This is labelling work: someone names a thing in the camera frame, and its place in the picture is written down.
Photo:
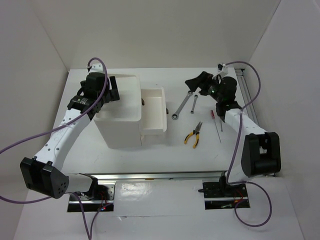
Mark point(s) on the red handle long screwdriver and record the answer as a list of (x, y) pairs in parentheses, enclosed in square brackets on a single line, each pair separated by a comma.
[(215, 123)]

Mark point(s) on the aluminium front rail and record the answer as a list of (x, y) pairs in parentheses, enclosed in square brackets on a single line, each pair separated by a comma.
[(155, 176)]

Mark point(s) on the white bottom drawer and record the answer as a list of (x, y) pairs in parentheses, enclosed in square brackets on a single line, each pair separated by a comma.
[(142, 140)]

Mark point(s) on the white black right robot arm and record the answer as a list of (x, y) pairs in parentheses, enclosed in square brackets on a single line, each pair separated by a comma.
[(257, 151)]

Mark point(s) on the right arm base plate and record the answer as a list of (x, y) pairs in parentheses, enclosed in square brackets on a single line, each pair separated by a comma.
[(218, 197)]

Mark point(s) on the white drawer cabinet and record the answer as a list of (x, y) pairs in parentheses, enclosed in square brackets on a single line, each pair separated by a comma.
[(119, 122)]

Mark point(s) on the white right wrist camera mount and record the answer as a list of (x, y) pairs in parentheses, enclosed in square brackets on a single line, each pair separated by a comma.
[(222, 71)]

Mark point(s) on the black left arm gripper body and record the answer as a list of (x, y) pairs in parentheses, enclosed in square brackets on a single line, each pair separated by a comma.
[(110, 95)]

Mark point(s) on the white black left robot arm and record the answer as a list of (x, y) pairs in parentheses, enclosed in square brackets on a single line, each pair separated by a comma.
[(43, 172)]

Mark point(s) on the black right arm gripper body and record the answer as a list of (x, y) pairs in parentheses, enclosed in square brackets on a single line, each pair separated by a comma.
[(213, 89)]

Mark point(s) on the small silver ratchet wrench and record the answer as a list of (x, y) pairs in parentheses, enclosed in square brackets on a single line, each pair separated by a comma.
[(194, 104)]

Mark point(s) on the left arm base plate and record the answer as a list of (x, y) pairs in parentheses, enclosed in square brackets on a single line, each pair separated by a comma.
[(103, 196)]

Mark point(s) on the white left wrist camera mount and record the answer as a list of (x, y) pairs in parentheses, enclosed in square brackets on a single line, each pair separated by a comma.
[(95, 68)]

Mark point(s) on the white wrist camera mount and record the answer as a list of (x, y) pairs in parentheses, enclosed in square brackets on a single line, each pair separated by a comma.
[(222, 71), (95, 68)]

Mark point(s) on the large silver ratchet wrench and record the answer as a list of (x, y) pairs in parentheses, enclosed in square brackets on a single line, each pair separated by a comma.
[(176, 114)]

